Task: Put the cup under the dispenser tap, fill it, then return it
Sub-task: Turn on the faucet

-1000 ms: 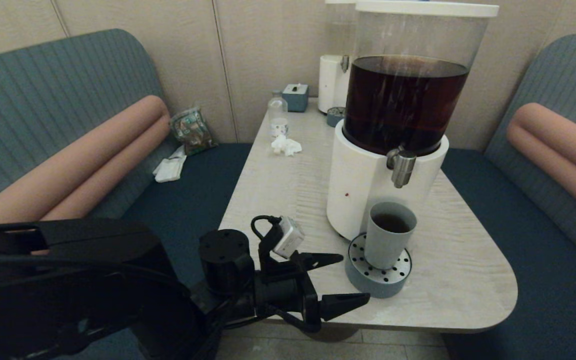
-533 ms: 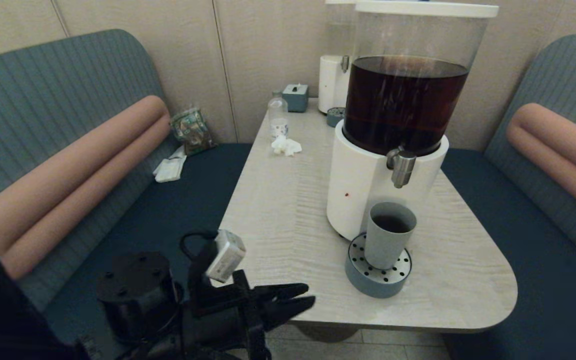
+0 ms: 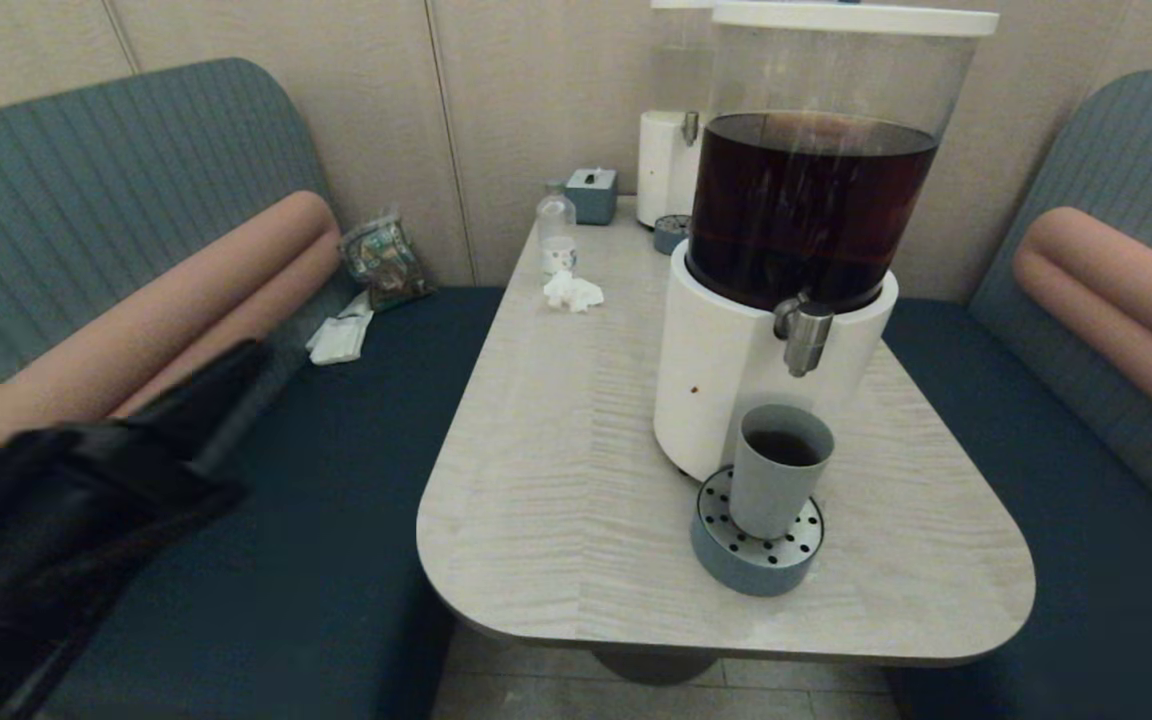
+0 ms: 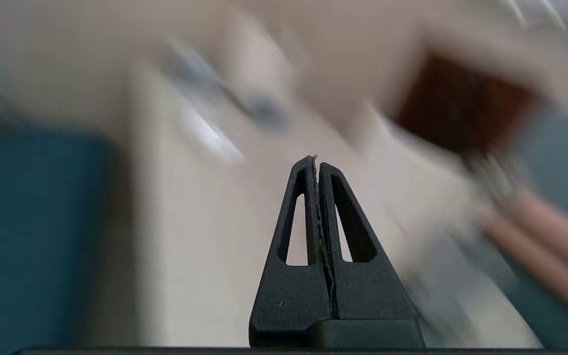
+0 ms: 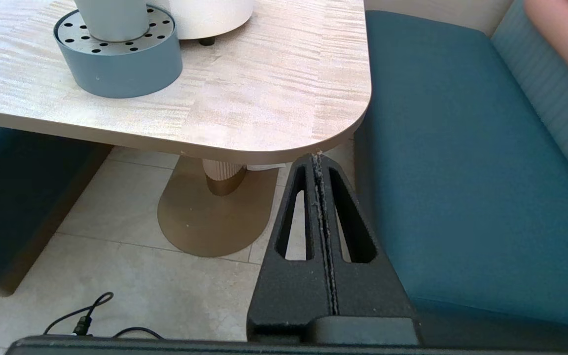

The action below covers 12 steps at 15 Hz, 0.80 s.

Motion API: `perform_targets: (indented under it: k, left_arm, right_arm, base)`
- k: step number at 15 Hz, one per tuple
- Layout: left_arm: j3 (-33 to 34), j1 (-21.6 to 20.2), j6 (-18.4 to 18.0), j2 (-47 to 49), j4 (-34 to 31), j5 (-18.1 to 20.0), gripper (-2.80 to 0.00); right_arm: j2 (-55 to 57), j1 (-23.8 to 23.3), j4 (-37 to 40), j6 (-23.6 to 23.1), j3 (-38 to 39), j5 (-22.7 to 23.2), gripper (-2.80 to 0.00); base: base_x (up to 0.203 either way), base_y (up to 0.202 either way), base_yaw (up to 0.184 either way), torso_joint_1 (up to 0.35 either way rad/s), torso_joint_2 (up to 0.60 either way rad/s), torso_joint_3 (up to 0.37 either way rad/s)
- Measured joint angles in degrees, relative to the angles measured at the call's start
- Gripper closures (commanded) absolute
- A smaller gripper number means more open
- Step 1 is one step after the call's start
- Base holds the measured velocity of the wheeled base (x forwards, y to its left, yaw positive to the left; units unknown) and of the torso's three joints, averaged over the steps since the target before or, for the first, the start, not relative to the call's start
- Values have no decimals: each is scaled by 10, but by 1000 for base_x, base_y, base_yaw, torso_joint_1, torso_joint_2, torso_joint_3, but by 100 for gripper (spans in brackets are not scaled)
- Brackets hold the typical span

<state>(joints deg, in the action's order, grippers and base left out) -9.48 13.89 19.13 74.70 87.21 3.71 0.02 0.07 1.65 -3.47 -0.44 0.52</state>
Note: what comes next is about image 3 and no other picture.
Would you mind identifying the grey plastic cup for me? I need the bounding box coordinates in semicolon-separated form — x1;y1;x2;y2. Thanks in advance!
729;403;835;541

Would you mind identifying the metal tea dispenser tap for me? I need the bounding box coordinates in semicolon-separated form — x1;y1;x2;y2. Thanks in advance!
772;293;834;378

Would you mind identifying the pink bolster cushion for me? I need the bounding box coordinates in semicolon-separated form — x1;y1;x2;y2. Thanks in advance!
0;190;342;473
1014;207;1152;451

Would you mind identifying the white napkin pack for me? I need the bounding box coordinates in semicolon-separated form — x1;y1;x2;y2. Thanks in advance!
306;291;375;367

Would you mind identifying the dark blue bench seat cushion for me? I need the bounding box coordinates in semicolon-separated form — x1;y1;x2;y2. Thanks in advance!
36;288;507;720
876;300;1152;720

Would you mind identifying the colourful snack bag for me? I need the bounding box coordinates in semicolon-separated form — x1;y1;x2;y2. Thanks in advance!
338;210;432;312

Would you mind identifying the crumpled white tissue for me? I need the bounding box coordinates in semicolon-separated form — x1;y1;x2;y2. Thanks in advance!
542;270;605;314

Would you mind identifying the clear plastic bottle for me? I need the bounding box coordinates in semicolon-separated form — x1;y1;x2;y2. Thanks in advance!
535;182;577;275

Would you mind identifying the blue-grey tissue box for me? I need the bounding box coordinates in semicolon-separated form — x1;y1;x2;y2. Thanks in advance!
564;167;619;226

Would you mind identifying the small round drip tray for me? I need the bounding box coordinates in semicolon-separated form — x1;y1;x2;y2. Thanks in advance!
652;213;693;255

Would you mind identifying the white water dispenser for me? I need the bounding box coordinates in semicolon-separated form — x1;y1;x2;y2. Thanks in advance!
636;0;719;230

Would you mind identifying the large dark tea dispenser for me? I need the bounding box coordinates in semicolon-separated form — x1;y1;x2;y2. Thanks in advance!
652;0;1000;488

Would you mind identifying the large round perforated drip tray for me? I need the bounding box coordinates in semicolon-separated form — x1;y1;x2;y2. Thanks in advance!
690;465;825;598

